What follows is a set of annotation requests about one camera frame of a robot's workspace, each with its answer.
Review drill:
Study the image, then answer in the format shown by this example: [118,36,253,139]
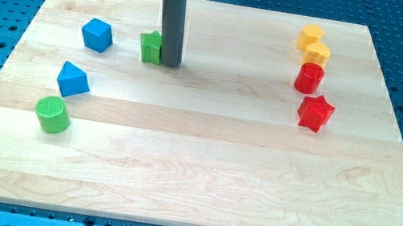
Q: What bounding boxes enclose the blue triangle block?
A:
[57,61,90,97]

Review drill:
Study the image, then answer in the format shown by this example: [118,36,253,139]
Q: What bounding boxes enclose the light wooden board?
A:
[0,0,403,226]

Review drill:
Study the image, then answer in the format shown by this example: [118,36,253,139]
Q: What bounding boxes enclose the green star block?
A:
[140,30,162,66]

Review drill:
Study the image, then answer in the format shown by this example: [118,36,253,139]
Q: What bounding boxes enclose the red star block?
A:
[297,95,335,133]

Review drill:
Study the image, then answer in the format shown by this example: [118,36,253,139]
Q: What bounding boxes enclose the red cylinder block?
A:
[293,63,324,95]

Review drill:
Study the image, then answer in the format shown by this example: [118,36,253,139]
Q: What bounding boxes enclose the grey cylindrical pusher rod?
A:
[160,0,187,68]

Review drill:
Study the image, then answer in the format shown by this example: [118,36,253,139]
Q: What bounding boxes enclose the yellow heart block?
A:
[301,42,331,67]

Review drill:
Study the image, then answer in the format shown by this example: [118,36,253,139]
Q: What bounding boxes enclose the blue cube block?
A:
[82,18,113,54]

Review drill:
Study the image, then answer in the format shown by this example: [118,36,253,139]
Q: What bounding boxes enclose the yellow hexagon block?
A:
[296,24,324,50]

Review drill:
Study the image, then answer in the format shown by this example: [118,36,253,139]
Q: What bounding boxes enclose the green cylinder block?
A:
[34,96,71,134]

